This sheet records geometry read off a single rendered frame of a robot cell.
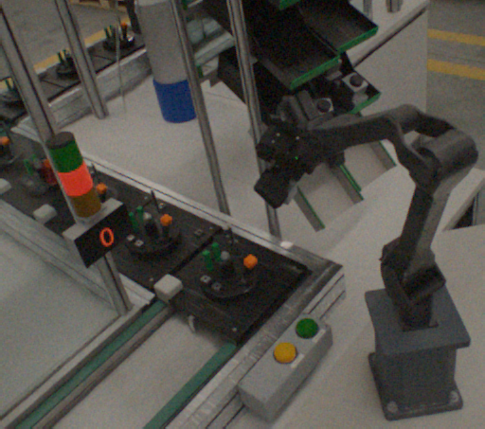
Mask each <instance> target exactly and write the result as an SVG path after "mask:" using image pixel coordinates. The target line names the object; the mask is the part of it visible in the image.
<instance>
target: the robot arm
mask: <svg viewBox="0 0 485 429"><path fill-rule="evenodd" d="M279 108H280V110H281V111H282V113H283V115H284V116H285V118H286V120H288V122H289V125H290V127H291V129H292V131H293V133H292V135H289V134H287V133H285V132H284V131H282V130H281V129H279V128H277V127H276V126H268V127H267V129H266V130H265V132H264V133H263V134H262V136H261V137H260V141H259V144H258V145H257V147H256V150H257V151H258V152H257V156H258V157H259V158H261V159H263V161H264V162H266V163H270V162H271V161H272V159H274V161H276V163H275V164H274V165H275V166H276V167H277V168H276V172H277V173H276V174H274V173H273V172H271V171H270V170H268V169H265V170H264V172H263V173H262V174H261V176H260V180H259V181H258V182H257V184H256V185H255V186H254V190H255V191H256V192H257V193H258V194H259V196H260V197H261V198H262V199H263V200H264V201H265V202H266V203H267V204H268V205H270V206H271V207H272V208H279V207H281V205H282V204H283V202H284V201H285V199H287V198H288V196H289V191H288V189H289V187H290V183H289V182H290V181H291V179H292V177H293V179H294V180H295V181H296V182H298V181H299V180H300V179H301V176H302V175H303V173H306V172H307V173H308V174H309V175H310V174H312V173H313V171H314V169H315V168H316V167H317V166H319V165H321V164H324V163H325V162H327V163H328V164H329V166H330V168H331V169H334V168H336V167H338V166H340V165H343V164H345V163H346V157H345V152H344V151H345V150H347V149H348V148H350V147H352V146H353V147H354V146H357V145H363V144H368V143H373V142H378V140H385V139H387V140H388V142H390V143H391V144H392V145H393V148H394V151H395V153H396V157H397V161H398V163H400V164H401V165H402V166H403V167H404V168H406V169H407V170H408V171H409V176H410V178H411V180H412V181H413V183H414V184H415V188H414V191H413V194H412V199H411V202H410V205H409V209H408V211H407V215H406V219H405V222H404V227H403V231H402V235H401V236H399V237H397V238H396V239H394V240H392V241H390V242H388V243H387V244H385V245H384V247H383V249H382V256H381V257H380V258H378V260H379V261H381V262H380V275H381V277H382V278H383V282H384V284H385V287H386V293H387V295H388V296H389V297H390V298H391V300H392V307H393V311H394V313H395V316H396V318H397V321H398V324H399V327H400V329H401V332H408V331H413V330H419V329H425V328H432V327H437V326H438V325H439V321H438V319H437V317H436V315H435V312H434V309H433V293H434V292H435V291H437V290H438V289H439V288H441V287H443V286H444V284H445V283H447V280H445V278H444V276H443V275H442V272H441V270H440V268H439V266H438V265H437V263H436V262H435V257H436V255H435V254H434V252H433V250H432V249H431V248H430V246H431V244H432V241H433V239H434V237H435V233H436V231H437V228H438V225H439V223H440V218H441V216H443V212H444V209H445V208H446V205H447V203H448V200H449V197H450V194H451V191H452V190H453V189H454V188H455V187H456V186H457V185H458V184H459V183H460V182H461V181H462V180H463V179H464V178H466V176H467V175H468V174H469V173H470V171H471V170H472V168H473V167H474V166H475V164H476V162H477V159H478V150H477V149H476V143H475V141H474V140H473V138H472V137H471V136H470V135H469V134H466V133H465V132H463V131H462V130H461V129H460V128H459V127H458V126H456V125H455V124H454V123H452V122H451V121H449V120H447V118H443V117H440V116H434V115H430V114H427V113H425V112H422V111H421V110H420V109H418V108H417V107H416V106H414V105H412V104H404V105H401V106H399V107H397V108H394V109H390V110H387V111H383V112H379V113H375V114H371V115H368V116H360V117H355V116H354V115H340V114H338V113H336V112H334V111H329V112H328V113H326V114H324V115H320V114H319V112H318V111H317V110H316V108H315V105H314V102H313V100H312V98H311V97H310V95H309V93H308V91H305V90H303V91H301V92H298V93H296V94H295V95H294V96H292V97H290V98H288V99H286V100H284V101H282V102H281V103H280V104H279ZM412 131H415V132H416V133H418V134H424V135H428V136H431V137H434V138H432V140H430V141H428V142H427V143H425V144H423V145H421V146H419V147H417V148H415V149H414V150H413V149H412V148H411V147H410V146H408V145H407V144H406V142H405V138H404V135H405V134H408V133H410V132H412ZM285 176H287V177H285ZM283 181H284V182H283Z"/></svg>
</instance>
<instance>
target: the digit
mask: <svg viewBox="0 0 485 429"><path fill-rule="evenodd" d="M92 234H93V237H94V239H95V241H96V244H97V246H98V248H99V252H100V254H101V255H102V254H104V253H106V252H107V250H109V249H110V248H111V247H112V246H114V245H115V244H116V243H118V242H119V241H120V238H119V236H118V233H117V229H116V227H115V224H114V222H113V219H112V217H111V218H110V219H109V220H107V221H105V222H104V223H102V224H101V225H99V226H98V227H96V228H95V229H94V230H92Z"/></svg>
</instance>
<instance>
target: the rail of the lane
mask: <svg viewBox="0 0 485 429"><path fill-rule="evenodd" d="M346 297H347V291H346V280H345V269H344V265H343V264H340V263H337V262H335V261H333V260H331V259H325V260H324V261H322V262H321V263H320V264H319V265H318V268H317V269H316V270H315V271H314V272H313V273H312V274H311V275H310V276H309V277H308V278H307V279H306V280H304V281H303V283H302V284H301V285H300V287H299V288H298V289H297V290H296V291H295V292H294V293H293V294H292V295H291V296H290V297H289V296H287V295H283V296H282V297H281V298H280V299H279V300H278V301H277V302H276V303H275V305H274V306H273V307H272V309H271V310H269V311H268V312H267V317H268V318H269V319H268V320H267V321H266V322H265V324H264V325H263V326H262V327H261V328H260V329H259V330H258V332H257V333H256V334H255V335H254V336H253V337H251V338H250V339H249V340H248V341H247V342H246V344H245V345H244V346H243V347H242V349H241V350H240V351H239V352H238V353H237V354H236V355H235V356H234V357H232V358H231V359H230V360H229V361H228V362H227V363H226V366H225V367H224V368H223V369H222V370H221V371H220V372H219V373H218V374H217V375H216V376H215V377H213V378H212V379H211V380H210V382H209V383H208V384H207V385H206V387H205V388H204V389H203V390H202V391H201V392H200V393H199V394H198V395H197V396H196V398H195V399H193V400H192V401H191V402H190V403H189V404H188V405H187V406H186V407H185V408H184V409H183V410H182V411H181V414H180V415H179V416H178V417H177V418H176V419H175V420H173V421H172V422H171V423H170V424H169V425H168V426H167V427H166V428H165V429H232V428H234V426H235V425H236V424H237V423H238V422H239V421H240V419H241V418H242V417H243V416H244V415H245V413H246V412H247V411H248V410H249V408H250V407H248V406H247V405H245V404H244V403H243V402H242V399H241V396H240V392H239V389H238V382H239V381H240V380H241V379H242V378H243V377H244V376H245V375H246V373H247V372H248V371H249V370H250V369H251V368H253V367H254V366H255V365H256V363H257V361H258V360H259V359H260V358H261V357H262V356H263V355H264V353H265V352H266V351H267V350H268V349H270V348H271V347H272V346H274V343H275V342H276V341H277V340H278V339H279V338H280V337H281V336H282V334H283V333H284V332H285V331H286V330H287V329H289V328H290V327H291V326H292V325H293V322H294V321H295V320H296V319H297V318H298V317H299V316H300V315H301V313H303V312H305V313H308V314H310V315H312V316H314V317H316V318H317V319H319V320H321V321H323V322H324V321H325V320H327V319H328V318H329V317H330V316H331V314H332V313H333V312H334V311H335V310H336V308H337V307H338V305H339V304H340V303H341V302H342V300H343V299H345V298H346Z"/></svg>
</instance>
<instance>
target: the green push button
mask: <svg viewBox="0 0 485 429"><path fill-rule="evenodd" d="M296 330H297V333H298V334H299V335H301V336H304V337H309V336H312V335H314V334H315V333H316V331H317V326H316V322H315V321H314V320H313V319H312V318H302V319H300V320H299V321H298V322H297V323H296Z"/></svg>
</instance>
